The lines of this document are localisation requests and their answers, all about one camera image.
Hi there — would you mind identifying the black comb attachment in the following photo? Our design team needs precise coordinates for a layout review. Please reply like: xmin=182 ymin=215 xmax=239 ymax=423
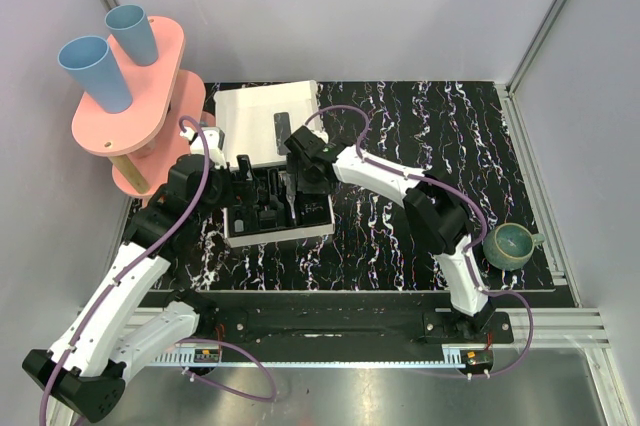
xmin=258 ymin=210 xmax=278 ymax=230

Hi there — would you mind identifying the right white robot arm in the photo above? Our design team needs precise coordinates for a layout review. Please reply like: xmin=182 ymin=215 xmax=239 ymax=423
xmin=284 ymin=126 xmax=494 ymax=343

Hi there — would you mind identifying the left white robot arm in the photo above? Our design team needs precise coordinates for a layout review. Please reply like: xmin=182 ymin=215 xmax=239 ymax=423
xmin=22 ymin=153 xmax=231 ymax=423

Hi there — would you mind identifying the white clipper kit box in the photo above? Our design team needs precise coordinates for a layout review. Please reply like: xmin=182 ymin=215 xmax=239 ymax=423
xmin=214 ymin=80 xmax=335 ymax=248

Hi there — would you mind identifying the pink tiered wooden shelf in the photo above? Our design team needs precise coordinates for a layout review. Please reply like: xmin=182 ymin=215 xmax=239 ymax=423
xmin=71 ymin=16 xmax=215 ymax=200

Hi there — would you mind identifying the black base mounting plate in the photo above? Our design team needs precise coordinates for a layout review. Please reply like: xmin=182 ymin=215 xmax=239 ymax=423
xmin=142 ymin=290 xmax=514 ymax=346

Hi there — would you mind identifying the far blue plastic cup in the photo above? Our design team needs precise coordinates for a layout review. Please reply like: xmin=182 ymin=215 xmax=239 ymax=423
xmin=105 ymin=4 xmax=159 ymax=66

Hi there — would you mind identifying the blue plastic cup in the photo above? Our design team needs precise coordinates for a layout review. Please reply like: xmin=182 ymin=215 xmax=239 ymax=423
xmin=105 ymin=4 xmax=159 ymax=66
xmin=58 ymin=35 xmax=133 ymax=114

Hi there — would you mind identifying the near blue plastic cup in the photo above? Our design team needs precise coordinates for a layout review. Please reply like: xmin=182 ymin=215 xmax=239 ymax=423
xmin=58 ymin=35 xmax=133 ymax=114

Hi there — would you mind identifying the green ceramic bowl cup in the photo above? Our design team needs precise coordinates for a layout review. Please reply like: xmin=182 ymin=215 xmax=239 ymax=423
xmin=482 ymin=223 xmax=546 ymax=271

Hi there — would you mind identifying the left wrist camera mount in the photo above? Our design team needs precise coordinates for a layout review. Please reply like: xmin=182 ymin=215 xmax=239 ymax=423
xmin=180 ymin=127 xmax=227 ymax=168

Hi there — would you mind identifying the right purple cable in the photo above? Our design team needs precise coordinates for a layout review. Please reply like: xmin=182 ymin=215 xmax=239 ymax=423
xmin=304 ymin=104 xmax=534 ymax=380

